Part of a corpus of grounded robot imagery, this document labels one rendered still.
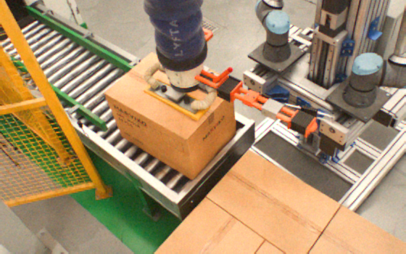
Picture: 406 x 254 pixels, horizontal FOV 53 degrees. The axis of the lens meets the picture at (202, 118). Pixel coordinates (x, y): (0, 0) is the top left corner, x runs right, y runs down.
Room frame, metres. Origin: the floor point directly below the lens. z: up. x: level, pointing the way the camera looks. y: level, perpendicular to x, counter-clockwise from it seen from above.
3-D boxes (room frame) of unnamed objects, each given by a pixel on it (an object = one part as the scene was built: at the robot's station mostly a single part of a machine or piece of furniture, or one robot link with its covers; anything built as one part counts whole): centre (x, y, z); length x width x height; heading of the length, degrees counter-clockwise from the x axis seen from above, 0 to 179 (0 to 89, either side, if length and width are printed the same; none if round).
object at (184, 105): (1.33, 0.11, 1.14); 0.34 x 0.10 x 0.05; 45
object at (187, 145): (1.57, 0.16, 0.75); 0.60 x 0.40 x 0.40; 46
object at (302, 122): (0.98, -0.38, 1.25); 0.08 x 0.07 x 0.05; 45
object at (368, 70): (1.24, -0.76, 1.20); 0.13 x 0.12 x 0.14; 67
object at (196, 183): (1.32, -0.05, 0.58); 0.70 x 0.03 x 0.06; 132
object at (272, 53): (1.64, -0.45, 1.09); 0.15 x 0.15 x 0.10
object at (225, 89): (1.23, -0.14, 1.25); 0.10 x 0.08 x 0.06; 135
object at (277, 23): (1.65, -0.45, 1.20); 0.13 x 0.12 x 0.14; 7
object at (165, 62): (1.40, 0.04, 1.36); 0.23 x 0.23 x 0.04
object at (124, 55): (2.40, 0.50, 0.50); 2.31 x 0.05 x 0.19; 42
